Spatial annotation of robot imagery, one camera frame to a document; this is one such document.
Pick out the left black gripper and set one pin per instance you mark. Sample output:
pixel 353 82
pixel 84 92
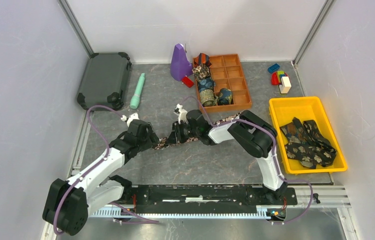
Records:
pixel 151 139

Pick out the rolled blue patterned tie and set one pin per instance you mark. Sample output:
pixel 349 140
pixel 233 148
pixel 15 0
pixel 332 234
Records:
pixel 205 84

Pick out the rolled orange black tie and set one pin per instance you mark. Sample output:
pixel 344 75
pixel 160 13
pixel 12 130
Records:
pixel 202 59

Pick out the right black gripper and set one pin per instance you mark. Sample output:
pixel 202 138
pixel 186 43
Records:
pixel 176 135

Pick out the dark green suitcase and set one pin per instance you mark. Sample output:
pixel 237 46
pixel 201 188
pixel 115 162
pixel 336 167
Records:
pixel 104 81

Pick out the aluminium rail frame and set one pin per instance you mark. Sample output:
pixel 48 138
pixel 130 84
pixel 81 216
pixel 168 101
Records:
pixel 320 197

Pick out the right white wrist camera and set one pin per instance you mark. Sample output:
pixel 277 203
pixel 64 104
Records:
pixel 181 114

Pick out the colourful toy block stack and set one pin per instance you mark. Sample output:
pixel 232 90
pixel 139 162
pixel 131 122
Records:
pixel 282 80

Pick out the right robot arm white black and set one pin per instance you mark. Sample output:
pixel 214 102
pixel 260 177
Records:
pixel 252 133

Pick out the purple metronome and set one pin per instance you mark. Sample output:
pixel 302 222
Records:
pixel 180 66

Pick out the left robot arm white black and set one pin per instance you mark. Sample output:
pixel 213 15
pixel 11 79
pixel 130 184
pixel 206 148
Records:
pixel 70 202

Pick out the blue toy brick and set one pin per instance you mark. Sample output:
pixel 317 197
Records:
pixel 273 68

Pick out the black pink rose tie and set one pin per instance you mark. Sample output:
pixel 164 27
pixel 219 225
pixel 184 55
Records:
pixel 162 144

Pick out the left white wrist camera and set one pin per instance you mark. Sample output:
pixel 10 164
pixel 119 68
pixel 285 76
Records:
pixel 130 118

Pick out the rolled brown floral tie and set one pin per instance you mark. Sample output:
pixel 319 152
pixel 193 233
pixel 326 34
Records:
pixel 202 71

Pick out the orange compartment tray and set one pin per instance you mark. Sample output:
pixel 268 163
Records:
pixel 227 73

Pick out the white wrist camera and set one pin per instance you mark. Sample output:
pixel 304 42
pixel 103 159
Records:
pixel 181 114
pixel 130 118

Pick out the mint green flashlight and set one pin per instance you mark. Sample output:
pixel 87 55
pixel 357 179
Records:
pixel 136 98

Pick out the rolled navy gold tie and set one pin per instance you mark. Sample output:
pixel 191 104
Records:
pixel 224 97

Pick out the rolled olive patterned tie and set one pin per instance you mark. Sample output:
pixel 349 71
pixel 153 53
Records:
pixel 207 98

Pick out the dark paisley ties in bin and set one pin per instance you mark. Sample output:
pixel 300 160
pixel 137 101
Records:
pixel 306 144

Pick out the small red block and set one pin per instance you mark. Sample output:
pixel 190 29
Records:
pixel 187 81

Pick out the yellow plastic bin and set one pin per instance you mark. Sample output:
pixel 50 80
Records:
pixel 283 110

